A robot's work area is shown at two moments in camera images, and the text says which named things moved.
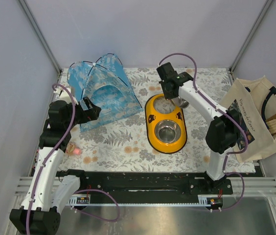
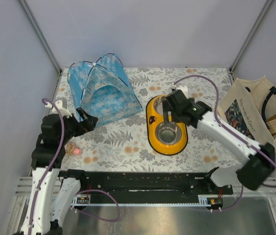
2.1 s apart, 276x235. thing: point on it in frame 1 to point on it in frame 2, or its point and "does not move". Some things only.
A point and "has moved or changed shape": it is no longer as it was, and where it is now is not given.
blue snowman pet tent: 104,83 does not move
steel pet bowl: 167,131 does not move
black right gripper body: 168,95 to 175,115
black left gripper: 91,113 to 86,125
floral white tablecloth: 121,145 does not move
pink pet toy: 71,149 does not move
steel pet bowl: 180,102 has moved or changed shape
